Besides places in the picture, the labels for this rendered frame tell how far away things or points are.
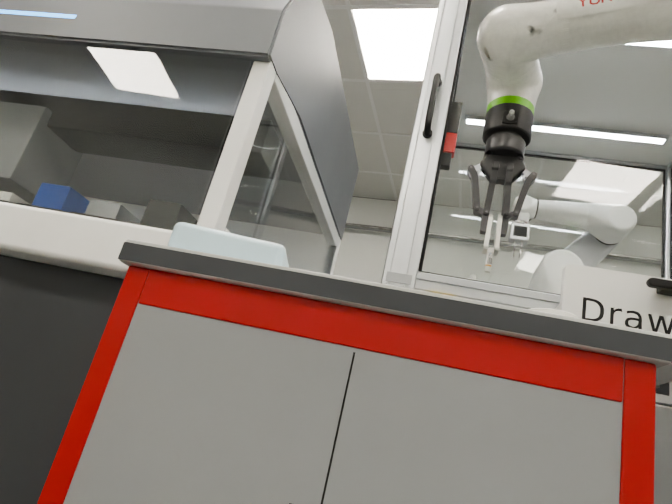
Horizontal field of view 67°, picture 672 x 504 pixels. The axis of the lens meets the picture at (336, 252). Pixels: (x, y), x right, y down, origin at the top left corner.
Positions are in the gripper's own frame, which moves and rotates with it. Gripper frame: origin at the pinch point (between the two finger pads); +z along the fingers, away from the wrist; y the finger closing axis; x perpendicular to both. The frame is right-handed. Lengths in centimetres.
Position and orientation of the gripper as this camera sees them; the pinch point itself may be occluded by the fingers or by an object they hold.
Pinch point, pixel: (492, 234)
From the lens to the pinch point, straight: 98.6
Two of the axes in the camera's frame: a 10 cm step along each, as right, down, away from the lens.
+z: -2.3, 9.2, -3.2
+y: 9.6, 1.5, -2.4
